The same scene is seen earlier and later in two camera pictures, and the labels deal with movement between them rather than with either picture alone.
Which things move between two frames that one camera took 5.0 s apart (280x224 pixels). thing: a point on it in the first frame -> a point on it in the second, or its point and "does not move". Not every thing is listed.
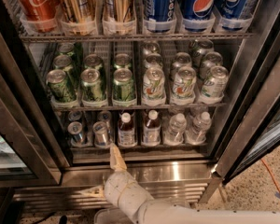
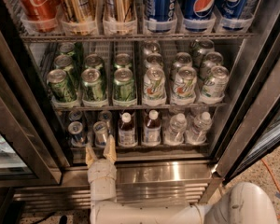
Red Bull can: (101, 132) does not move
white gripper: (116, 186) -> (101, 171)
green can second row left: (63, 63) does not move
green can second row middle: (92, 61) does not move
